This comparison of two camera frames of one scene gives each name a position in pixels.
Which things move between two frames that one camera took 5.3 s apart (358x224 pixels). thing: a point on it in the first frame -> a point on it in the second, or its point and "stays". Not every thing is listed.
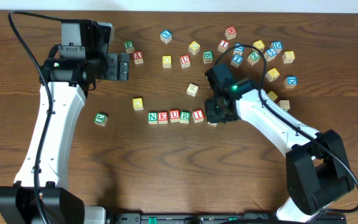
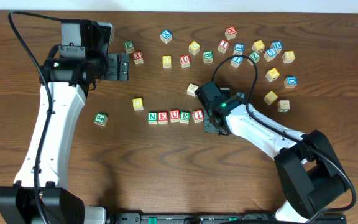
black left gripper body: [113, 66] stays
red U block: [174, 115] stays
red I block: [197, 116] stays
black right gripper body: [215, 113] -> [212, 123]
